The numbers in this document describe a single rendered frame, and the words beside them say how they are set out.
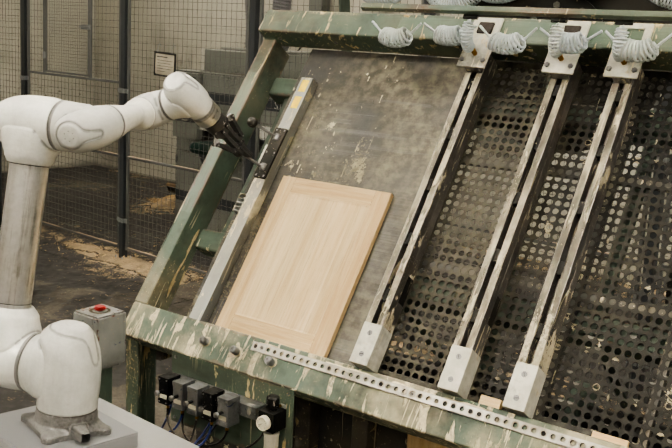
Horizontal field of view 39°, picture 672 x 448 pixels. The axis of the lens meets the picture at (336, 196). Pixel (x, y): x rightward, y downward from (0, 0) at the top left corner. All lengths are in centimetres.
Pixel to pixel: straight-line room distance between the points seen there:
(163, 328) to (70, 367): 75
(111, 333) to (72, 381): 64
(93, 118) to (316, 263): 92
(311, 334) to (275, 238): 40
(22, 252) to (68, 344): 28
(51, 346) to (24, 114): 59
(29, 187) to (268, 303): 88
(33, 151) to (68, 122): 15
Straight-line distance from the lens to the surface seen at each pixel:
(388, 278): 276
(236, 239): 316
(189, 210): 333
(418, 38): 318
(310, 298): 293
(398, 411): 262
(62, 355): 246
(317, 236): 302
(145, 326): 322
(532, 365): 251
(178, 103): 292
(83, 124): 241
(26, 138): 251
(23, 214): 254
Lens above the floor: 185
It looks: 10 degrees down
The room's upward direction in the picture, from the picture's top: 3 degrees clockwise
